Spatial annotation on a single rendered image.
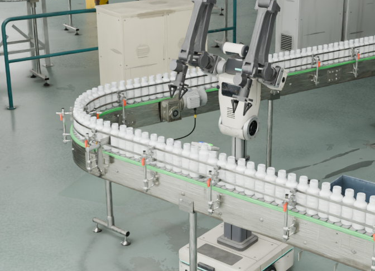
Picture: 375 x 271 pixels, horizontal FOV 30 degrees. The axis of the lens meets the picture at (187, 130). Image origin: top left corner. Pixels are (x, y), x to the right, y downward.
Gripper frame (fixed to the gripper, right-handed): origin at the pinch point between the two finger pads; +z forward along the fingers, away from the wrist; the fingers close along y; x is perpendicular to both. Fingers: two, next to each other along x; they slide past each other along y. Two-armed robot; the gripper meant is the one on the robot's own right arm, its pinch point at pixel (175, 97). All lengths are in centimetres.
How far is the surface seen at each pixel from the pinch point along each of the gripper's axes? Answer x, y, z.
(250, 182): -21, 77, 33
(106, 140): -24.1, -22.1, 34.1
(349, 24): 563, -191, -172
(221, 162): -23, 59, 28
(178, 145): -23.8, 29.5, 25.4
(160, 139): -24.6, 17.5, 24.8
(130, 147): -21.5, -5.1, 33.9
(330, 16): 525, -202, -172
